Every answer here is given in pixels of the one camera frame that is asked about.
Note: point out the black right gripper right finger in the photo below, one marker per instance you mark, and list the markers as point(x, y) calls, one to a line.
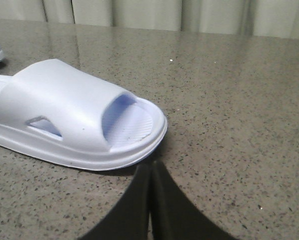
point(173, 215)

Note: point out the beige curtain backdrop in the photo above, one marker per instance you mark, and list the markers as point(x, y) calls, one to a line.
point(268, 18)

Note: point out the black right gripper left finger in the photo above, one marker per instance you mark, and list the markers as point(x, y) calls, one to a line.
point(129, 218)

